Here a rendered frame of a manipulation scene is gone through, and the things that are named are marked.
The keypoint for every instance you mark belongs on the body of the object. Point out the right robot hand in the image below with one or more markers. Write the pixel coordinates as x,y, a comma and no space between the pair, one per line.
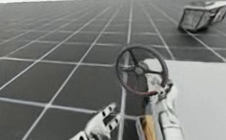
165,94

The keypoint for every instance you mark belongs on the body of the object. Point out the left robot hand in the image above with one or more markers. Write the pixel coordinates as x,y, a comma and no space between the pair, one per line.
99,125

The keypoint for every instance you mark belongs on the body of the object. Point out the dark steering wheel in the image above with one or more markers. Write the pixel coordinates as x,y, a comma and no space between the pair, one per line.
139,70

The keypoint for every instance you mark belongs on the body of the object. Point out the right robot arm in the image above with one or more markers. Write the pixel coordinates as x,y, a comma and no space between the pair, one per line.
168,131

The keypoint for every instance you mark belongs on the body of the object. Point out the grey table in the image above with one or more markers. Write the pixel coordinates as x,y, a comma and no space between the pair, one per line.
205,107

